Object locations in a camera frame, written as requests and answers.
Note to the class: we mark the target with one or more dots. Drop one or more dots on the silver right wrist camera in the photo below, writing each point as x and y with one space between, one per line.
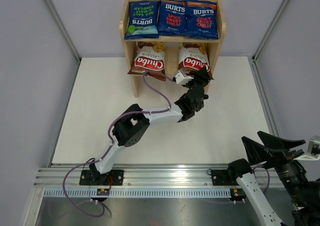
313 150

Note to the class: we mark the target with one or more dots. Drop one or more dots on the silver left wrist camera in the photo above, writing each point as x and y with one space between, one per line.
181 78

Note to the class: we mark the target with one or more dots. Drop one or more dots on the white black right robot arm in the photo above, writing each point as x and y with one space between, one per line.
304 194

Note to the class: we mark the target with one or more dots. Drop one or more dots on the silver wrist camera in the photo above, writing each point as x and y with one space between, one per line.
313 150
181 78

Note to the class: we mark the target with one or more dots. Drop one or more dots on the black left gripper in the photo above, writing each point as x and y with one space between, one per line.
200 76

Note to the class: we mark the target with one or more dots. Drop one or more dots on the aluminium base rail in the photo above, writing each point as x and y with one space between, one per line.
139 181

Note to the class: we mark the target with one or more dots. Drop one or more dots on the wooden two-tier shelf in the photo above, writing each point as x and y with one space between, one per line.
172 48

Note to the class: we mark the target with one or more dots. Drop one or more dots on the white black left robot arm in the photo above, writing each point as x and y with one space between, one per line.
128 129

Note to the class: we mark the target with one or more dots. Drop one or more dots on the grey aluminium frame post right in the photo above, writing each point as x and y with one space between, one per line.
270 29

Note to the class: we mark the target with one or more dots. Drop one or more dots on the brown Chuba cassava chips bag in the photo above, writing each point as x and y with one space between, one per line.
150 58

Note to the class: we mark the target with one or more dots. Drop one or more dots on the grey aluminium frame post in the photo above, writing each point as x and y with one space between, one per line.
60 25
270 29

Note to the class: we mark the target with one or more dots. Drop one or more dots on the grey aluminium frame post left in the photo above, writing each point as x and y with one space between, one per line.
60 25

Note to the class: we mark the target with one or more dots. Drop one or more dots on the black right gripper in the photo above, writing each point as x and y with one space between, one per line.
257 152

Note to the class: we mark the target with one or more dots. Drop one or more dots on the blue Burts spicy chilli bag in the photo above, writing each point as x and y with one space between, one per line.
172 19

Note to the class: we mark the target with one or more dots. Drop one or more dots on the blue Burts sea salt bag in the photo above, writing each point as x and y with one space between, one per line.
143 20

